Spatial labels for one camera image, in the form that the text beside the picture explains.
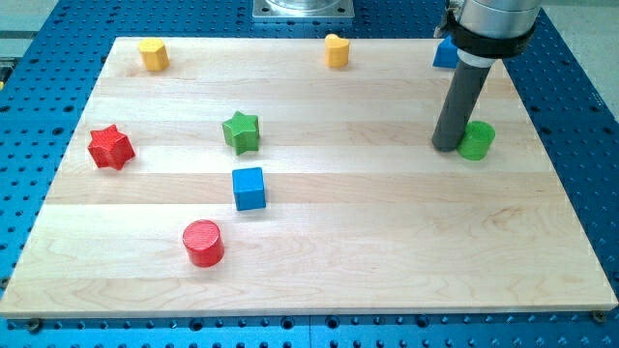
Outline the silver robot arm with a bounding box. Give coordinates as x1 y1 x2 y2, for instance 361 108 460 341
434 0 541 69

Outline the green star block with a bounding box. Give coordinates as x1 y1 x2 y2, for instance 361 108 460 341
221 111 260 156

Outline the wooden board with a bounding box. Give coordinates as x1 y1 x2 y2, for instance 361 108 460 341
1 38 617 318

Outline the red star block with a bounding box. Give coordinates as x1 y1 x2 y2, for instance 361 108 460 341
88 125 135 170

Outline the blue cube block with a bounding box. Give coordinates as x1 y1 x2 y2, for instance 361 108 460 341
232 167 266 211

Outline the red cylinder block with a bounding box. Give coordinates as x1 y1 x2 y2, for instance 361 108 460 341
183 219 224 268

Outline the yellow heart block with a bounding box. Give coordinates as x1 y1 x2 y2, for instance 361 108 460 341
324 34 350 68

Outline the green cylinder block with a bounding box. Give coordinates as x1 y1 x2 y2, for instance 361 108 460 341
457 121 495 160

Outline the blue triangle block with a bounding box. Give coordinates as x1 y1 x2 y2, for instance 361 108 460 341
432 36 459 69

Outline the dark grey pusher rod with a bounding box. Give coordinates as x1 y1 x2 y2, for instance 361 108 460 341
431 61 490 152

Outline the yellow hexagon block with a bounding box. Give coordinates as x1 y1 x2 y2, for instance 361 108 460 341
138 38 169 72

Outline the blue perforated table plate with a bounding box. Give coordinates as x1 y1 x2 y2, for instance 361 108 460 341
1 0 618 347

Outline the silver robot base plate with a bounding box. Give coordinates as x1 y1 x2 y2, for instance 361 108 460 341
252 0 355 19

